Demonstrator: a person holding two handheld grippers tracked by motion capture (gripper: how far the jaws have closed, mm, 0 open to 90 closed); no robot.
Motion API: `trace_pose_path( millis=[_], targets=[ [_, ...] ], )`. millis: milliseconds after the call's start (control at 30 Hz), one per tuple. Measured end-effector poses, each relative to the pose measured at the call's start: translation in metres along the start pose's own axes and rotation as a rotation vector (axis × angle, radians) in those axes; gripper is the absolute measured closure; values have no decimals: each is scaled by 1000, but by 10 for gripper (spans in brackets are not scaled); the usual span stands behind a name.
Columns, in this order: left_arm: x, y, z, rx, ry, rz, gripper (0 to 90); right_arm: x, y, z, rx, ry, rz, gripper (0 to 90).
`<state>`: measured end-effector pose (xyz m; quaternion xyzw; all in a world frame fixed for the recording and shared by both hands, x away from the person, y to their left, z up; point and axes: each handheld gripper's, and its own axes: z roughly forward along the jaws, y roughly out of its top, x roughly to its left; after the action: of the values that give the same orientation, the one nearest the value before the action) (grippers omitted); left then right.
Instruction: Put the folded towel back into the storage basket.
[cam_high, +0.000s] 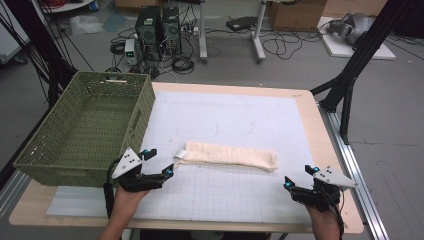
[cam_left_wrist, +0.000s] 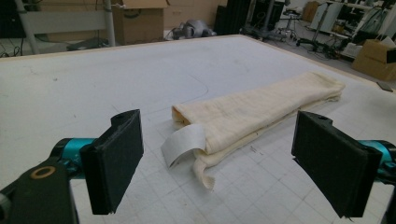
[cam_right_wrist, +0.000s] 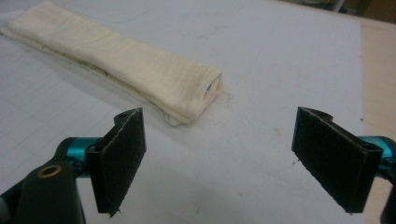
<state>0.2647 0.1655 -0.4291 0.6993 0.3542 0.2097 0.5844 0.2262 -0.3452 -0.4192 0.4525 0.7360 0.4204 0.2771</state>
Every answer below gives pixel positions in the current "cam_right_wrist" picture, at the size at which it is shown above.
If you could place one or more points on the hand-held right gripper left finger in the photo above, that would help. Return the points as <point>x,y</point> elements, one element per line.
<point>116,161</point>

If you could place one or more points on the cream cloth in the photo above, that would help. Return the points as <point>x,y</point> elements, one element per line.
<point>124,63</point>

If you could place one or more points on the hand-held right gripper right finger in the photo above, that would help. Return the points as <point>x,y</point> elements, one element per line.
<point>334,157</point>

